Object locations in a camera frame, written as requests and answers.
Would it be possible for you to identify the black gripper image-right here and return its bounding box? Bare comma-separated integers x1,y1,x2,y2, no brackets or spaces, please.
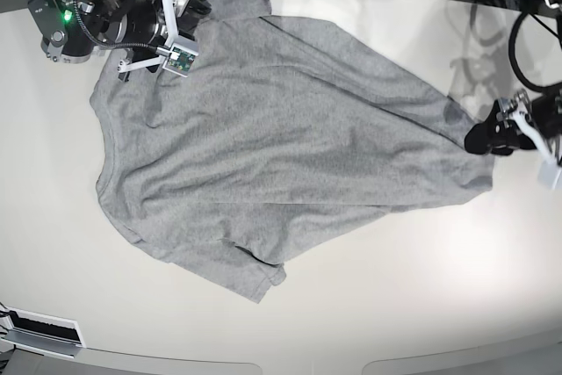
464,89,561,156

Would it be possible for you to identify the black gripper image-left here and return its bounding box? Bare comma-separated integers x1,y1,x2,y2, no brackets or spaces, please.
104,0,211,49

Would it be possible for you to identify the grey t-shirt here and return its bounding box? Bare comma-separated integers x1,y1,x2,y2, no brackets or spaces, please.
90,0,494,302

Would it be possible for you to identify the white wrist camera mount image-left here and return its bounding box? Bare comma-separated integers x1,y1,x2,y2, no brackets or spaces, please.
115,0,199,83

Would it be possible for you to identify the white wrist camera mount image-right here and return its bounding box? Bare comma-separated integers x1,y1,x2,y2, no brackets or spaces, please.
509,110,561,190

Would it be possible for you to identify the silver cable tray slot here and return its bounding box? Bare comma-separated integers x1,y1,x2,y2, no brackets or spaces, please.
1,306,86,359

